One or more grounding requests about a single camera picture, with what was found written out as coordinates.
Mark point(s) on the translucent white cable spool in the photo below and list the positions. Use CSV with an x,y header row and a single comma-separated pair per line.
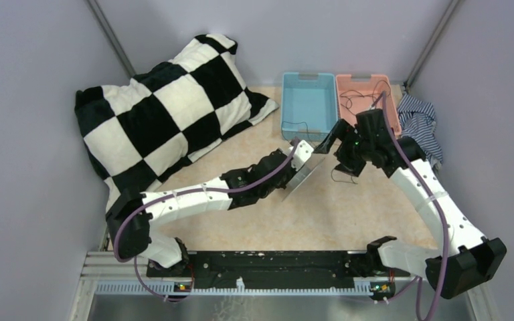
x,y
303,174

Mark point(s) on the left corner metal post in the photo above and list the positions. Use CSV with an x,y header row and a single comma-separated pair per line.
x,y
106,28

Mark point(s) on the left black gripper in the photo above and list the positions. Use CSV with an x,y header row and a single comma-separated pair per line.
x,y
291,172

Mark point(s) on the corner metal post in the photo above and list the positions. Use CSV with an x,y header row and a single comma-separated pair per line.
x,y
106,28
438,32

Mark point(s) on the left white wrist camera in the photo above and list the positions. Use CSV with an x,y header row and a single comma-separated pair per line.
x,y
302,153

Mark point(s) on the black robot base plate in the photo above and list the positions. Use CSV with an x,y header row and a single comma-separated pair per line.
x,y
273,270

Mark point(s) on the black white checkered pillow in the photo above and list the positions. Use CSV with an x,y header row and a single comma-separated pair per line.
x,y
138,135

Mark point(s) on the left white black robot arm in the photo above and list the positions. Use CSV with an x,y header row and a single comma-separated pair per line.
x,y
135,216

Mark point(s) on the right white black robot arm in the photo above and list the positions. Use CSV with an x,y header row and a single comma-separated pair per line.
x,y
465,257

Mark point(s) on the right corner metal post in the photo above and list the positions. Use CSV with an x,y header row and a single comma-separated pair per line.
x,y
438,32

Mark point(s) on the blue white striped cloth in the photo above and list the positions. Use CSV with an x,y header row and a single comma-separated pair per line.
x,y
418,121

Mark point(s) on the aluminium frame rail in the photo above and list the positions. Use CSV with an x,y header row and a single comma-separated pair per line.
x,y
102,273

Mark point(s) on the pink plastic bin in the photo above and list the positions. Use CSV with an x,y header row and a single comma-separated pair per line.
x,y
358,93

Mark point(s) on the blue plastic bin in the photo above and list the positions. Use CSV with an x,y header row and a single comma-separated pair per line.
x,y
308,106

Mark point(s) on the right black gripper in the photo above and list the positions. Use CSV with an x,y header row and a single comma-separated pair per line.
x,y
344,130

